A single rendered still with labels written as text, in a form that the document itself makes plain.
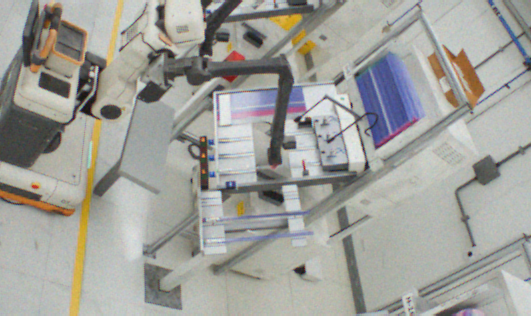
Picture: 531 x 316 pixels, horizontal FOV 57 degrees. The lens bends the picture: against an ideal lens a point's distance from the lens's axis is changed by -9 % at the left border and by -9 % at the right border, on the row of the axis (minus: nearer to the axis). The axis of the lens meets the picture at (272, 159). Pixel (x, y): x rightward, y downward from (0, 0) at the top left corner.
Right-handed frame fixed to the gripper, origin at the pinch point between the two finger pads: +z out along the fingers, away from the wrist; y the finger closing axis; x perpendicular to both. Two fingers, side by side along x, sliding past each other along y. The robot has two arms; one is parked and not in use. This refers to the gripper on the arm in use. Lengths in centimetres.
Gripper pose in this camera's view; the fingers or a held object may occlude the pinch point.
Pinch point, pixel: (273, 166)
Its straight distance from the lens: 270.8
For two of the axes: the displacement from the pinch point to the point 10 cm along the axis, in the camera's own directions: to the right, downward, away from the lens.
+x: -9.9, 0.4, -1.1
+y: -1.0, -7.8, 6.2
